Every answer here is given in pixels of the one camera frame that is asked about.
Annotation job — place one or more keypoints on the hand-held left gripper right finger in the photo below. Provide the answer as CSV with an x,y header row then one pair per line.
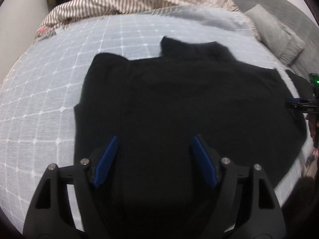
x,y
203,161

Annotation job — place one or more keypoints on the striped duvet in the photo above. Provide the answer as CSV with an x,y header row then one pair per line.
x,y
129,1

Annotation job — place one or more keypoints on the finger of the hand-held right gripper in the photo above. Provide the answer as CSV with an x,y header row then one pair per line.
x,y
295,102

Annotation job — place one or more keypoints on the dark cloth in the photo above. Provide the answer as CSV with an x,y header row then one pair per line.
x,y
297,84

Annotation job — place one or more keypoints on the black coat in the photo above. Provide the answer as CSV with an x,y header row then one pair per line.
x,y
174,99

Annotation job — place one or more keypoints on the light blue checked blanket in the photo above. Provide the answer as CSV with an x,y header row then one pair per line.
x,y
49,92

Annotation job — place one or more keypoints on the person's right hand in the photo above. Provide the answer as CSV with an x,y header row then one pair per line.
x,y
313,132

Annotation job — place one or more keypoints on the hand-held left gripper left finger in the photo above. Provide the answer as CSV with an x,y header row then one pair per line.
x,y
107,161

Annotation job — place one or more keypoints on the pink patterned cloth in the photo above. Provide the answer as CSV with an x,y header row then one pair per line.
x,y
43,31

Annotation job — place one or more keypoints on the grey pillow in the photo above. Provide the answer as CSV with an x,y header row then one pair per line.
x,y
274,29

